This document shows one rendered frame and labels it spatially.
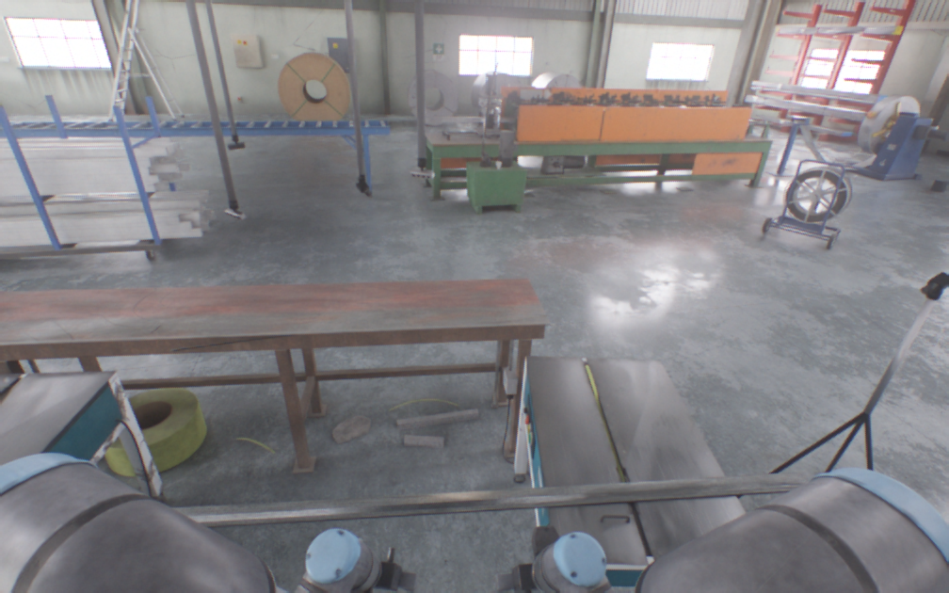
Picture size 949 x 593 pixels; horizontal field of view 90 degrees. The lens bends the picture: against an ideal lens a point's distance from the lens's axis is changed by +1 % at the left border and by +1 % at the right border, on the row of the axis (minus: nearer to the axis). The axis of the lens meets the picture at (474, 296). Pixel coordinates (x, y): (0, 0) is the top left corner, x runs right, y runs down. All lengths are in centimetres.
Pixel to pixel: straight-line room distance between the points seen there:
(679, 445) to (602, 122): 567
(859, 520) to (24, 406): 225
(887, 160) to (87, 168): 1123
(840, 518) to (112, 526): 57
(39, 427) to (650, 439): 201
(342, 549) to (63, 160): 456
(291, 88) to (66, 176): 725
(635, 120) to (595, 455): 603
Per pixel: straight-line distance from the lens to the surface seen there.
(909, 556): 54
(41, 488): 54
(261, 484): 263
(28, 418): 220
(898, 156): 1103
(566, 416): 175
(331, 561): 100
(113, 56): 1484
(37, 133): 721
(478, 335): 210
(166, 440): 276
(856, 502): 54
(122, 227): 522
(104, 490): 53
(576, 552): 100
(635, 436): 175
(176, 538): 48
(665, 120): 749
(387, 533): 232
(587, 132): 693
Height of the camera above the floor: 190
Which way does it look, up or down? 29 degrees down
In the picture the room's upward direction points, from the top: 2 degrees clockwise
